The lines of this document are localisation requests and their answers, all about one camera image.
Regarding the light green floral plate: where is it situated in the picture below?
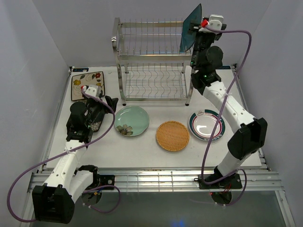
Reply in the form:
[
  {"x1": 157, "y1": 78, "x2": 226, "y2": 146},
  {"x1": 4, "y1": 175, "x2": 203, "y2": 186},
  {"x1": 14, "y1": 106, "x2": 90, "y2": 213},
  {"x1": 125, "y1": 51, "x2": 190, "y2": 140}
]
[{"x1": 114, "y1": 106, "x2": 150, "y2": 137}]

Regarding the cream square floral plate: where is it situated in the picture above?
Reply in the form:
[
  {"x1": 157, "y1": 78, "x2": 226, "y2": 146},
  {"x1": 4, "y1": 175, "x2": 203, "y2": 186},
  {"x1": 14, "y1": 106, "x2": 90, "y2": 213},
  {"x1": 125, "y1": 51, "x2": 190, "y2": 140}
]
[{"x1": 71, "y1": 71, "x2": 105, "y2": 101}]

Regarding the woven bamboo round plate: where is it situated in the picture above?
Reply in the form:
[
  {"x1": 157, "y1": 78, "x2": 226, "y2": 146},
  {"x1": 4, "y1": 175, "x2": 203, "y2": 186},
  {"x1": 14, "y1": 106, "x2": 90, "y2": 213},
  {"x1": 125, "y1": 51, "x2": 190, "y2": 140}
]
[{"x1": 156, "y1": 121, "x2": 190, "y2": 152}]

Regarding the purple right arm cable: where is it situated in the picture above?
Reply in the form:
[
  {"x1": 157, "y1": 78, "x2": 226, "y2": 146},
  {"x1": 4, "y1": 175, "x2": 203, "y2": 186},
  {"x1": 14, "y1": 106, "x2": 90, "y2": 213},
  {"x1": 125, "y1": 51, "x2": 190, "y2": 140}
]
[{"x1": 189, "y1": 26, "x2": 252, "y2": 207}]

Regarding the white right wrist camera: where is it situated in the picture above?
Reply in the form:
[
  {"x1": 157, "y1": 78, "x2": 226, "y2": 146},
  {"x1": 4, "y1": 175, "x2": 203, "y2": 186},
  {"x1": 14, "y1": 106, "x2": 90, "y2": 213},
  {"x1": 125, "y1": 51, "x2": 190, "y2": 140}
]
[{"x1": 199, "y1": 14, "x2": 226, "y2": 32}]

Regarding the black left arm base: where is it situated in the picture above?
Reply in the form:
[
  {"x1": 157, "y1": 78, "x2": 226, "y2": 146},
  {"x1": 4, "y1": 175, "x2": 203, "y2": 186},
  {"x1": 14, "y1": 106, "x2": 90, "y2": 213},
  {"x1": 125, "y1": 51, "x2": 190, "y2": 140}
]
[{"x1": 88, "y1": 174, "x2": 116, "y2": 190}]

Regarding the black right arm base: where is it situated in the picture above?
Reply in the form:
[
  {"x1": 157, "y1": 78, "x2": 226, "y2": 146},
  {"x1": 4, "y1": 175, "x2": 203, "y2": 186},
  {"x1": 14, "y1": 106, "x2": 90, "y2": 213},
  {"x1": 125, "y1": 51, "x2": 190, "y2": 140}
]
[{"x1": 194, "y1": 174, "x2": 242, "y2": 189}]

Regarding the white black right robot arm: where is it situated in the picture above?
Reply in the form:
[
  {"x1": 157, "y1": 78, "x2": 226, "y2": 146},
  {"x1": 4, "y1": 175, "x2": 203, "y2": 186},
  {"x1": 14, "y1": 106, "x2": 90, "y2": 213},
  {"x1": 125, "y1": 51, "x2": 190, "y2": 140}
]
[{"x1": 189, "y1": 14, "x2": 267, "y2": 188}]

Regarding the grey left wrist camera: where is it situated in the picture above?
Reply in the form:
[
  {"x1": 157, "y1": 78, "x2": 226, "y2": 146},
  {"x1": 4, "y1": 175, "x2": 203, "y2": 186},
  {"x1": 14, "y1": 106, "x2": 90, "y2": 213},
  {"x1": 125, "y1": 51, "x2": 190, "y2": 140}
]
[{"x1": 81, "y1": 85, "x2": 103, "y2": 97}]

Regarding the stainless steel dish rack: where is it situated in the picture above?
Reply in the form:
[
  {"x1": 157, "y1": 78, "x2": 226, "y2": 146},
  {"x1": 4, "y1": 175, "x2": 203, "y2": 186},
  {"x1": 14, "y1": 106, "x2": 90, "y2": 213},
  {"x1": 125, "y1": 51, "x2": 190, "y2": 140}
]
[{"x1": 111, "y1": 17, "x2": 193, "y2": 106}]

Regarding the aluminium front rail frame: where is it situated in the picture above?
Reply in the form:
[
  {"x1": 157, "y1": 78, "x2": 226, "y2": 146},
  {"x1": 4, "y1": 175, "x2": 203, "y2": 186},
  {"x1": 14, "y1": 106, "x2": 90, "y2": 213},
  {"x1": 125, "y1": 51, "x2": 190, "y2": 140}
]
[{"x1": 27, "y1": 63, "x2": 285, "y2": 193}]

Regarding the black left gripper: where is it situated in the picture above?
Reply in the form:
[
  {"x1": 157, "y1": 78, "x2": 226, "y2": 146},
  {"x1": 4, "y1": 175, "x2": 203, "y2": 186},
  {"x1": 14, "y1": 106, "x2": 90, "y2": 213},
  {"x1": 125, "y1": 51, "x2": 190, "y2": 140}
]
[{"x1": 85, "y1": 93, "x2": 118, "y2": 127}]

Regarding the white plate teal red rim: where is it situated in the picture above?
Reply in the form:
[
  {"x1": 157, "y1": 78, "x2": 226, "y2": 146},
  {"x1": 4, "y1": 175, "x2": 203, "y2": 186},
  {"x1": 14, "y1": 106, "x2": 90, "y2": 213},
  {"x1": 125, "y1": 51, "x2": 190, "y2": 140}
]
[{"x1": 188, "y1": 109, "x2": 219, "y2": 142}]

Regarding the black square floral plate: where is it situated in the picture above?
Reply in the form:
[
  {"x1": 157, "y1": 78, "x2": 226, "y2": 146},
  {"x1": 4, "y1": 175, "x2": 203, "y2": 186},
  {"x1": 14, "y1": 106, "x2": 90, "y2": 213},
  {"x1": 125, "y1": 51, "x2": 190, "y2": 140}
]
[{"x1": 79, "y1": 99, "x2": 106, "y2": 132}]

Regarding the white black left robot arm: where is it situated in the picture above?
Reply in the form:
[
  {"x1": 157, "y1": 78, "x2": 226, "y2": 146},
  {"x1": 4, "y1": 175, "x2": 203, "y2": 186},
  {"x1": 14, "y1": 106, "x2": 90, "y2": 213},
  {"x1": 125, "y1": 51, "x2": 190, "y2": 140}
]
[{"x1": 32, "y1": 96, "x2": 118, "y2": 224}]

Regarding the dark teal square plate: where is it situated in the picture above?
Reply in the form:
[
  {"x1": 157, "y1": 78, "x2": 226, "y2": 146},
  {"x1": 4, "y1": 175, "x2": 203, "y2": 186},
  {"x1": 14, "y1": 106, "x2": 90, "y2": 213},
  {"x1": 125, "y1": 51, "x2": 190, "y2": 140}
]
[{"x1": 179, "y1": 4, "x2": 202, "y2": 53}]

